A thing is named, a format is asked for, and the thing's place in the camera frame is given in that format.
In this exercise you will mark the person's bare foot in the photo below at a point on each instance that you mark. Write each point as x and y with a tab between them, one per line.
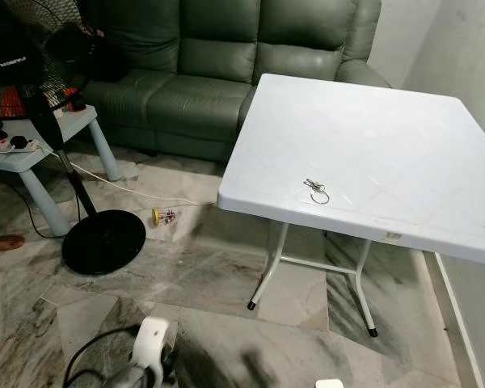
2	242

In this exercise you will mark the white power strip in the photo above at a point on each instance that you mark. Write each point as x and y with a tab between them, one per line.
42	145

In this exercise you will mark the light blue side table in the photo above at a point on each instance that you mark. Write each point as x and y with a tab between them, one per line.
85	121

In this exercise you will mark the red and black small device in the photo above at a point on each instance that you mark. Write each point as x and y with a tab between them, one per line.
78	103

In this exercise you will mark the black standing fan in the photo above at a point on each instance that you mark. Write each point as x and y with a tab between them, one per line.
103	246

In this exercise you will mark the small yellow toy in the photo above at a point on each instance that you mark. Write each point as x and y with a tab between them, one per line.
158	216

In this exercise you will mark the green leather sofa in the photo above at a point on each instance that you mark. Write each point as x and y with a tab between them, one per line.
194	73

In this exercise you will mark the white folding table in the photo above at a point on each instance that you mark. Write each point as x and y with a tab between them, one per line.
356	145

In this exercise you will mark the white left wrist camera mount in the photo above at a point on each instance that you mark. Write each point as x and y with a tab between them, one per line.
153	339

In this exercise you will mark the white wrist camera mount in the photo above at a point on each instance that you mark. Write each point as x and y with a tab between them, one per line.
330	384
153	339

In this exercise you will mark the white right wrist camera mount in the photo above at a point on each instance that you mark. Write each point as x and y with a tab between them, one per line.
330	384

